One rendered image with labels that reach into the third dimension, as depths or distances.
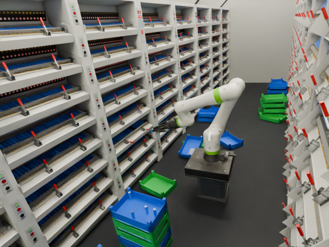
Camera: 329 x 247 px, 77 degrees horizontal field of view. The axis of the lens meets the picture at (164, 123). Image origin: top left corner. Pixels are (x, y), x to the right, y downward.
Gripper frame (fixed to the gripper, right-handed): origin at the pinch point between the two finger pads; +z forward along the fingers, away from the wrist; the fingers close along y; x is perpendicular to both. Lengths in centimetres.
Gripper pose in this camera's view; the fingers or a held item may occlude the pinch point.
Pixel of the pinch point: (155, 129)
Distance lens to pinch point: 193.6
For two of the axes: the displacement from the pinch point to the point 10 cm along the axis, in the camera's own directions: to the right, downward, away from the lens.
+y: -1.6, 8.0, -5.8
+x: 5.7, 5.6, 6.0
